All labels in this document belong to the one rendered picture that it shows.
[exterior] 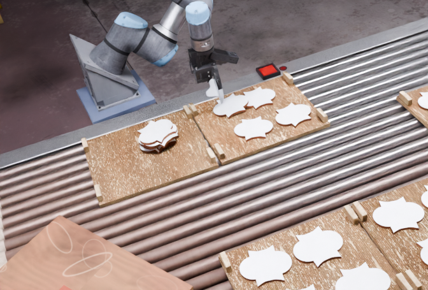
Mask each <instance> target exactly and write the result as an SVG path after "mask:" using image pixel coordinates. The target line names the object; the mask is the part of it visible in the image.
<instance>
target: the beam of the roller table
mask: <svg viewBox="0 0 428 290"><path fill-rule="evenodd" d="M427 31H428V17H427V18H423V19H420V20H417V21H414V22H411V23H409V24H405V25H401V26H399V27H395V28H393V29H389V30H386V31H383V32H380V33H377V34H374V35H371V36H367V37H365V38H361V39H359V40H355V41H351V42H349V43H345V44H343V45H340V46H337V47H333V48H330V49H327V50H324V51H321V52H317V53H315V54H311V55H308V56H306V57H302V58H299V59H296V60H293V61H290V62H286V63H283V64H280V65H277V66H276V67H277V68H278V69H279V67H281V66H286V67H287V69H286V70H285V71H286V72H287V73H289V74H290V75H291V76H293V75H296V74H299V73H302V72H305V71H308V70H311V69H314V68H318V67H321V66H324V65H326V64H330V63H332V62H336V61H339V60H342V59H346V58H348V57H351V56H354V55H357V54H361V53H363V52H367V51H369V50H373V49H376V48H379V47H382V46H385V45H388V44H391V43H394V42H397V41H400V40H404V39H406V38H410V37H412V36H416V35H418V34H422V33H425V32H427ZM280 71H281V70H280ZM283 72H284V71H281V75H279V76H283ZM279 76H276V77H273V78H270V79H267V80H263V79H262V78H261V77H260V76H259V74H258V73H257V72H256V73H252V74H249V75H246V76H242V77H240V78H237V79H234V80H230V81H228V82H224V83H222V89H223V93H224V95H226V94H230V93H232V92H236V91H239V90H241V89H245V88H247V87H251V86H253V85H257V84H259V83H262V82H266V81H268V80H271V79H274V78H277V77H279ZM208 89H209V87H208V88H206V89H203V90H200V91H196V92H193V93H190V94H187V95H184V96H180V97H178V98H174V99H171V100H169V101H165V102H162V103H159V104H156V105H153V106H149V107H146V108H143V109H140V110H137V111H135V112H131V113H127V114H125V115H121V116H119V117H115V118H112V119H109V120H106V121H103V122H100V123H97V124H93V125H91V126H87V127H84V128H81V129H77V130H75V131H72V132H69V133H66V134H62V135H59V136H56V137H53V138H50V139H47V140H43V141H40V142H37V143H34V144H32V145H28V146H25V147H22V148H19V149H16V150H12V151H9V152H6V153H3V154H0V171H2V170H5V169H8V168H11V167H14V166H17V165H19V164H23V163H27V162H29V161H33V160H35V159H39V158H41V157H45V156H48V155H50V154H54V153H57V152H60V151H63V150H66V149H70V148H72V147H75V146H78V145H81V144H82V140H81V139H82V138H84V137H85V138H86V140H91V139H93V138H97V137H100V136H103V135H106V134H109V133H113V132H115V131H119V130H121V129H125V128H128V127H131V126H135V125H137V124H141V123H144V122H147V121H149V120H153V119H157V118H159V117H163V116H165V115H169V114H172V113H175V112H179V111H181V110H183V106H185V105H187V106H188V107H189V103H193V104H194V105H197V104H199V103H203V102H205V101H209V100H211V99H215V98H218V97H219V96H212V97H208V96H207V95H206V91H207V90H208Z"/></svg>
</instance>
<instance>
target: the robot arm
mask: <svg viewBox="0 0 428 290"><path fill-rule="evenodd" d="M171 1H172V3H171V5H170V7H169V8H168V10H167V12H166V13H165V15H164V16H163V18H162V20H161V21H160V23H159V24H155V25H153V27H152V28H151V29H150V28H149V27H147V26H148V23H147V21H145V20H143V19H142V18H141V17H139V16H137V15H134V14H132V13H128V12H122V13H120V14H119V16H118V17H117V19H115V21H114V23H113V25H112V27H111V28H110V30H109V31H108V33H107V35H106V36H105V38H104V40H103V41H102V42H101V43H100V44H98V46H96V47H95V48H94V49H93V50H92V51H91V53H90V54H89V57H90V59H91V60H92V61H93V62H94V63H95V64H97V65H98V66H99V67H100V68H102V69H104V70H105V71H107V72H109V73H111V74H114V75H122V73H123V72H124V69H125V65H126V62H127V58H128V56H129V54H130V53H131V51H132V52H134V53H135V54H137V55H139V56H140V57H142V58H144V59H146V60H147V61H149V62H150V63H151V64H154V65H156V66H158V67H163V66H165V65H166V64H167V63H168V62H169V61H170V60H171V59H172V58H173V56H174V55H175V53H176V51H177V50H178V45H177V44H176V43H177V42H178V37H177V35H178V33H179V32H180V29H181V28H182V27H183V25H184V23H185V22H186V20H187V23H188V27H189V33H190V40H191V44H192V48H190V49H188V52H189V59H190V61H189V64H190V70H191V74H195V78H196V81H197V83H201V82H202V83H203V82H207V83H208V82H209V84H210V88H209V89H208V90H207V91H206V95H207V96H208V97H212V96H219V99H220V102H221V104H222V103H223V100H224V93H223V89H222V83H221V79H220V76H219V74H218V67H217V64H216V60H218V61H224V62H229V63H233V64H237V63H238V60H239V57H238V56H237V54H236V53H235V52H229V51H225V50H220V49H216V48H214V46H213V45H214V42H213V35H212V30H211V12H212V9H213V0H171ZM191 66H192V68H193V69H194V70H193V71H192V68H191ZM212 77H214V79H212Z"/></svg>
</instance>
